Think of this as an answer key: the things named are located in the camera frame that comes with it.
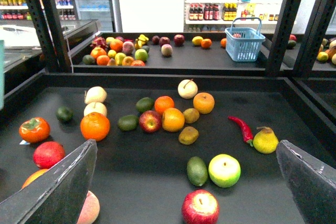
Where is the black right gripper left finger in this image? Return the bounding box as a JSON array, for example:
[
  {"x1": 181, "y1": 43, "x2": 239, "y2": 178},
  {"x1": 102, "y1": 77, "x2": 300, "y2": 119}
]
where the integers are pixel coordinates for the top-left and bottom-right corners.
[{"x1": 1, "y1": 140, "x2": 97, "y2": 223}]

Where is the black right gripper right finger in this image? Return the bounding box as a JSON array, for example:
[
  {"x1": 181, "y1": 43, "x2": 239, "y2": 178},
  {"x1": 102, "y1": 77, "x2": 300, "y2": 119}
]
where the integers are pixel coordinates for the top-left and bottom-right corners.
[{"x1": 276, "y1": 140, "x2": 335, "y2": 223}]

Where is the large light blue basket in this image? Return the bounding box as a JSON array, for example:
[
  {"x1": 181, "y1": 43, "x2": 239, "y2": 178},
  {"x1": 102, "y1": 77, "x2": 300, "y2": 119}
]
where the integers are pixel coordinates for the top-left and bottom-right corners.
[{"x1": 0, "y1": 40, "x2": 5, "y2": 110}]

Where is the black fruit tray shelf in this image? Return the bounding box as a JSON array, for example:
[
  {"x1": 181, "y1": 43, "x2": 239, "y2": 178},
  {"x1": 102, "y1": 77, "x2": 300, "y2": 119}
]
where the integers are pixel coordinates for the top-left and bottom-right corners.
[{"x1": 1, "y1": 74, "x2": 335, "y2": 223}]

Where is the back fruit tray shelf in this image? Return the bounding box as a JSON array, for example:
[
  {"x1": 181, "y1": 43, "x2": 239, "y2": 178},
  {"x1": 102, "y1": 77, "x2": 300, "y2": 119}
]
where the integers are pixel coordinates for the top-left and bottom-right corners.
[{"x1": 70, "y1": 32, "x2": 336, "y2": 77}]

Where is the orange fruit at left edge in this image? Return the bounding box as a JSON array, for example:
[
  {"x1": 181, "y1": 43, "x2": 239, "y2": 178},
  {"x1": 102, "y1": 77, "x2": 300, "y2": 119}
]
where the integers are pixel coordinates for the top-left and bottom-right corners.
[{"x1": 22, "y1": 169, "x2": 48, "y2": 189}]

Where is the pale peach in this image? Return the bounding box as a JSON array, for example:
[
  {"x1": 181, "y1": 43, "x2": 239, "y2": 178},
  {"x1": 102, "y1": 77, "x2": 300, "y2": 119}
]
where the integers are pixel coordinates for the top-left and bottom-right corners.
[{"x1": 77, "y1": 191, "x2": 100, "y2": 224}]

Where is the red pomegranate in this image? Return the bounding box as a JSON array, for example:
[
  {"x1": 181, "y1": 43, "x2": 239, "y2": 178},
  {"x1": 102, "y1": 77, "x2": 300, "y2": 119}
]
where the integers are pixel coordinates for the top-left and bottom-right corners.
[{"x1": 33, "y1": 141, "x2": 66, "y2": 169}]

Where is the yellow pear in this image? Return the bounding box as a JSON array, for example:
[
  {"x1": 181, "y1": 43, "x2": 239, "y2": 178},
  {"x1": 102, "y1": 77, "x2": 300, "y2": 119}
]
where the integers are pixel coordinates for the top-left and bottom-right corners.
[{"x1": 253, "y1": 126, "x2": 279, "y2": 154}]

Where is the orange persimmon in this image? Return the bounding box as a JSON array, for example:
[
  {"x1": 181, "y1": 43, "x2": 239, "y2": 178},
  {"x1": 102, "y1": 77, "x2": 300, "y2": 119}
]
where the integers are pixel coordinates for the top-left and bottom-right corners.
[{"x1": 19, "y1": 117, "x2": 50, "y2": 143}]

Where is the large orange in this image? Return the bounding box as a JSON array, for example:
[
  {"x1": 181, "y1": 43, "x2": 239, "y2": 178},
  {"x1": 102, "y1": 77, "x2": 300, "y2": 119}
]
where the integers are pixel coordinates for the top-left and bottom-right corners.
[{"x1": 80, "y1": 112, "x2": 110, "y2": 142}]

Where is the dark green lime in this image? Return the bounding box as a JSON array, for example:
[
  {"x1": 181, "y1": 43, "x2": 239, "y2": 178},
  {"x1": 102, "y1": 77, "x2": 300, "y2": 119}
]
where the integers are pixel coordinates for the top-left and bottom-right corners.
[{"x1": 56, "y1": 106, "x2": 73, "y2": 123}]

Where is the red chili pepper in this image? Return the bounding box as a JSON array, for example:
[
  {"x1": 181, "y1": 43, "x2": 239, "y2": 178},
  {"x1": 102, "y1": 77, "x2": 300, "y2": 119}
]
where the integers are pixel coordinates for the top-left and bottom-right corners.
[{"x1": 228, "y1": 116, "x2": 254, "y2": 147}]

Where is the green apple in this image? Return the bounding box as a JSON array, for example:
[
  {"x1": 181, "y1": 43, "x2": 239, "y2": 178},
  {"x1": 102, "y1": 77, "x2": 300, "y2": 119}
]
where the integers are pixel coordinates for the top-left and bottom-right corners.
[{"x1": 208, "y1": 154, "x2": 241, "y2": 188}]

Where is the white pear lower left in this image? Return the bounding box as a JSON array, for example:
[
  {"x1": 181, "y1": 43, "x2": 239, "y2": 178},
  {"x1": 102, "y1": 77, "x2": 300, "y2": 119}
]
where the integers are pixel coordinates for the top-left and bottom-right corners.
[{"x1": 83, "y1": 102, "x2": 108, "y2": 117}]

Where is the green avocado middle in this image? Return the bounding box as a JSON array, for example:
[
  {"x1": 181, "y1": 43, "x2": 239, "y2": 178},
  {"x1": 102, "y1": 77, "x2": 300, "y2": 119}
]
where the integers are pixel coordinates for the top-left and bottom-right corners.
[{"x1": 118, "y1": 114, "x2": 139, "y2": 132}]

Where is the green avocado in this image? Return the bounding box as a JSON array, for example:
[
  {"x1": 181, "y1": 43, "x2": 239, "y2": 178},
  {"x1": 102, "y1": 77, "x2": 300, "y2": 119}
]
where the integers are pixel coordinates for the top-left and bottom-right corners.
[
  {"x1": 135, "y1": 97, "x2": 155, "y2": 113},
  {"x1": 118, "y1": 114, "x2": 139, "y2": 132},
  {"x1": 186, "y1": 156, "x2": 208, "y2": 187}
]

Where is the white pear upper left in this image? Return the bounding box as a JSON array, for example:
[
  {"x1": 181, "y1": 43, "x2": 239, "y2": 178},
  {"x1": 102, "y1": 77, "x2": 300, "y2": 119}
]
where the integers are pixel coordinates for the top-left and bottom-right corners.
[{"x1": 85, "y1": 86, "x2": 107, "y2": 104}]

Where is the red apple front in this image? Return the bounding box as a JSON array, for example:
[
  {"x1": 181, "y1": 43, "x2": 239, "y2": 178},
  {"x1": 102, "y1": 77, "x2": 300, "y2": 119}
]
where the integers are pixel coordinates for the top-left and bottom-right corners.
[{"x1": 181, "y1": 189, "x2": 219, "y2": 224}]

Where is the green avocado near front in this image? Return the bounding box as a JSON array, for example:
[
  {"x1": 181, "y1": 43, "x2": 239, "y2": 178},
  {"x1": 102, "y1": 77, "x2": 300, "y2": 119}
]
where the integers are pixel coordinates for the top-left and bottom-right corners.
[{"x1": 186, "y1": 156, "x2": 208, "y2": 187}]

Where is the red yellow apple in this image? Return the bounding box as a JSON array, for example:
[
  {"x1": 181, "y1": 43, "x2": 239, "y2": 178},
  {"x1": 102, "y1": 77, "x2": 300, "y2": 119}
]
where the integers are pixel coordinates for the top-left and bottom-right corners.
[{"x1": 139, "y1": 110, "x2": 162, "y2": 133}]

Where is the green avocado upper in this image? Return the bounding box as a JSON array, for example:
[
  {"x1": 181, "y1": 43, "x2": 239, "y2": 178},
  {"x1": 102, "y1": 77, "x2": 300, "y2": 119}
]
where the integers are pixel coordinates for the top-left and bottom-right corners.
[{"x1": 135, "y1": 97, "x2": 155, "y2": 113}]

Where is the kiwi lower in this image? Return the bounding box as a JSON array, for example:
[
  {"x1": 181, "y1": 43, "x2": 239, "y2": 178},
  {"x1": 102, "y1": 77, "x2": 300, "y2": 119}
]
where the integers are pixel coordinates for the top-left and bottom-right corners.
[{"x1": 178, "y1": 126, "x2": 199, "y2": 145}]

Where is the kiwi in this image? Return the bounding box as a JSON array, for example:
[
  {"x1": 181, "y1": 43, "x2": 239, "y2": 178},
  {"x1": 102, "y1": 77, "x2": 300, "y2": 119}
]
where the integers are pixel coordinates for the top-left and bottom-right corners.
[
  {"x1": 178, "y1": 126, "x2": 199, "y2": 145},
  {"x1": 183, "y1": 108, "x2": 199, "y2": 124}
]

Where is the orange yellow mango fruit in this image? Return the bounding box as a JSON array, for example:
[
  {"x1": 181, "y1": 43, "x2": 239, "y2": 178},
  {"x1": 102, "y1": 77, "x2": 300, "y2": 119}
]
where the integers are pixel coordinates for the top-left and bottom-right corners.
[{"x1": 162, "y1": 108, "x2": 185, "y2": 132}]

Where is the golden apple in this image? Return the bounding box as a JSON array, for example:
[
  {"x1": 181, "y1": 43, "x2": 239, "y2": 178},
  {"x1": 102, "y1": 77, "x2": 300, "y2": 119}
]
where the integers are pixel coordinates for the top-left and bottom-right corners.
[{"x1": 193, "y1": 92, "x2": 215, "y2": 114}]

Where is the small mandarin orange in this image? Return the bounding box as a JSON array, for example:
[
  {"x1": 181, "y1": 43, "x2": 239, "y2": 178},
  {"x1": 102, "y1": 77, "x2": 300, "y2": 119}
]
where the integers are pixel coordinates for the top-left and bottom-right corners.
[{"x1": 154, "y1": 95, "x2": 175, "y2": 115}]

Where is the kiwi upper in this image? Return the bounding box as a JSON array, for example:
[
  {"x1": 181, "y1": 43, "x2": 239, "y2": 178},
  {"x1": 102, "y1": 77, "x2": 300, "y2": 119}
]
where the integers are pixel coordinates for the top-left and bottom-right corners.
[{"x1": 183, "y1": 108, "x2": 199, "y2": 124}]

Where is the pile of fruits back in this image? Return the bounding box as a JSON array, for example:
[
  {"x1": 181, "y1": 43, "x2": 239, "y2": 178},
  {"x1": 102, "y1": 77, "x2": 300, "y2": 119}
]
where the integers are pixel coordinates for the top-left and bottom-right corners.
[{"x1": 82, "y1": 34, "x2": 150, "y2": 67}]

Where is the white pear with stem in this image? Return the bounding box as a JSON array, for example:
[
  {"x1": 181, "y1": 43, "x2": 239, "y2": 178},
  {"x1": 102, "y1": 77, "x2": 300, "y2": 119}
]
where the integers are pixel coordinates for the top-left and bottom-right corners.
[{"x1": 177, "y1": 79, "x2": 198, "y2": 99}]

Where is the small blue basket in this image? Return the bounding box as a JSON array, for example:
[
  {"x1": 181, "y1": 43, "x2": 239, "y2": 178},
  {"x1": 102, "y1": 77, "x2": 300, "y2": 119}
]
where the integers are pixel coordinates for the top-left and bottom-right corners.
[{"x1": 225, "y1": 17, "x2": 266, "y2": 62}]

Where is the black shelf post right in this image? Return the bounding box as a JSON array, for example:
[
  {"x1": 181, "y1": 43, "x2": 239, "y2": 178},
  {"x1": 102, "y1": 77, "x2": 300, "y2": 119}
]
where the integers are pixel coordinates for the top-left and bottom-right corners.
[{"x1": 265, "y1": 0, "x2": 335, "y2": 77}]

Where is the black shelf post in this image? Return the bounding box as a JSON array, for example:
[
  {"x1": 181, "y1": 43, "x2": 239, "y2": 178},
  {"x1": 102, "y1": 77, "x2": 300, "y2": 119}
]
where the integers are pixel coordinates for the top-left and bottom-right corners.
[
  {"x1": 26, "y1": 0, "x2": 71, "y2": 72},
  {"x1": 265, "y1": 0, "x2": 335, "y2": 77}
]

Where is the black shelf post left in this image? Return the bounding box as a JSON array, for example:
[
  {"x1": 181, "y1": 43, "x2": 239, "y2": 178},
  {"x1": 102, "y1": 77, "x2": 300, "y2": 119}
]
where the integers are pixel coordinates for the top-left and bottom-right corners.
[{"x1": 26, "y1": 0, "x2": 71, "y2": 72}]

